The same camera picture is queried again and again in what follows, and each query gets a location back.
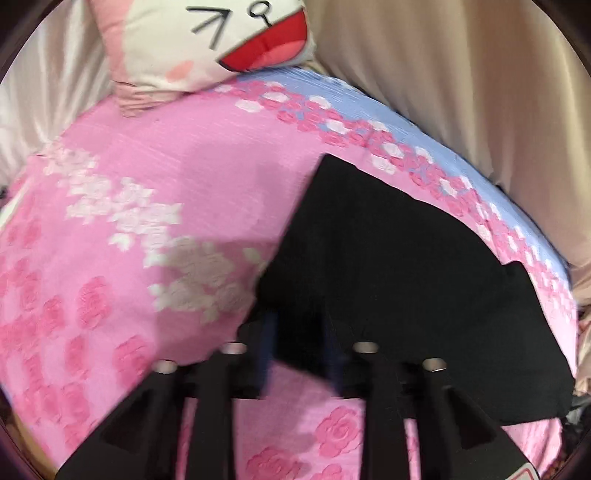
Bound white cartoon face pillow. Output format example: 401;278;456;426
90;0;315;116

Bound black pants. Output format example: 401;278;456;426
253;155;574;425

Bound beige curtain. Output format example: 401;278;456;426
1;1;590;305

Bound pink floral bed sheet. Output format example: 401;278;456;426
1;69;578;467

